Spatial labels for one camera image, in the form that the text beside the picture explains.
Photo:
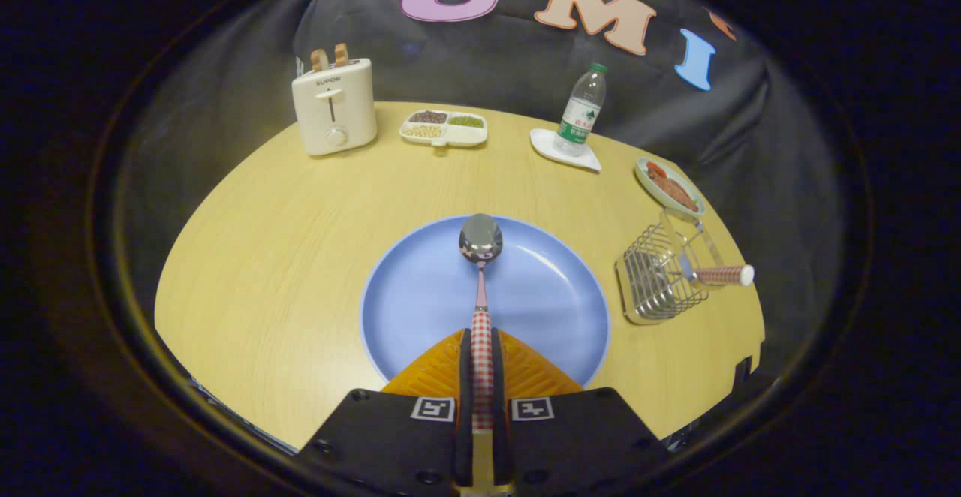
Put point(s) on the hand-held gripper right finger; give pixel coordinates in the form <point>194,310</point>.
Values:
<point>578,441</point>

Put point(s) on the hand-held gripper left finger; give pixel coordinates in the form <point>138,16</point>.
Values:
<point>390,444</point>

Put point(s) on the blue round plate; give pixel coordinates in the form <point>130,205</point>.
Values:
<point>548,294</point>

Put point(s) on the pale green plate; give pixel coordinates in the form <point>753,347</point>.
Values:
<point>653,185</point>

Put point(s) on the sliced meat with vegetables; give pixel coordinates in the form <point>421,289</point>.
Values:
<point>673,191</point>

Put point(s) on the white square coaster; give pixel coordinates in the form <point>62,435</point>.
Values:
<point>544,144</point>

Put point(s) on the white divided bean dish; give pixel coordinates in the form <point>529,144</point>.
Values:
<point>443,135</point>

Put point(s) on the clear plastic water bottle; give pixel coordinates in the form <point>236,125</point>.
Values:
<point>579,114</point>

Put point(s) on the white toaster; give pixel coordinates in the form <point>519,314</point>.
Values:
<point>353,110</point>

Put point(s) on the black backdrop cloth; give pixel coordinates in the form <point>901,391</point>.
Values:
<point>488,61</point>

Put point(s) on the toasted bread slice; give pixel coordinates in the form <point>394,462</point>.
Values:
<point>341,55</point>
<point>320,60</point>

